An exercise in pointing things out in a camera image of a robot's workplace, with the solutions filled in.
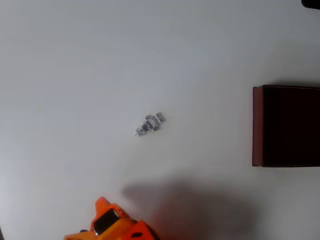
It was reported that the small grey toy figure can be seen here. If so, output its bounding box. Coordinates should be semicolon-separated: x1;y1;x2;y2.
135;112;166;137

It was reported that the dark brown open box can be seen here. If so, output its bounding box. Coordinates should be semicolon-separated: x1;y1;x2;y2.
252;84;320;168

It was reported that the black object at frame corner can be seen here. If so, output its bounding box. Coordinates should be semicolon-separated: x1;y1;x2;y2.
300;0;320;10

